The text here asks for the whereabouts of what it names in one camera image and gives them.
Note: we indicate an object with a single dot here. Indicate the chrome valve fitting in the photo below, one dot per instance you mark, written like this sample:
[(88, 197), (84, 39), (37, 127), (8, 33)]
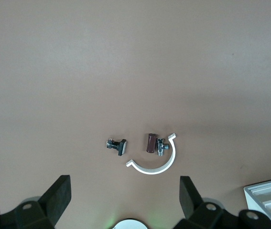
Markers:
[(160, 146)]

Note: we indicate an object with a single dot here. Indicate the black square push switch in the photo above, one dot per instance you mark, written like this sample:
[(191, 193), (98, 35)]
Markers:
[(121, 148)]

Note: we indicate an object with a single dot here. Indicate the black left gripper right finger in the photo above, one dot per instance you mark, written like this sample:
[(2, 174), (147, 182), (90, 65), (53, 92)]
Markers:
[(192, 202)]

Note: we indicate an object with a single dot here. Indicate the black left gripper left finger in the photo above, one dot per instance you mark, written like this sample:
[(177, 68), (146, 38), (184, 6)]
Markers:
[(54, 202)]

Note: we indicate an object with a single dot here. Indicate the brown table cover mat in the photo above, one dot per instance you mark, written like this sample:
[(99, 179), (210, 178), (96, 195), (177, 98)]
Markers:
[(135, 71)]

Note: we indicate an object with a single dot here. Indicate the brown cylindrical part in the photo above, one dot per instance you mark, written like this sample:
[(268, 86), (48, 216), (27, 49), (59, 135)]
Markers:
[(150, 143)]

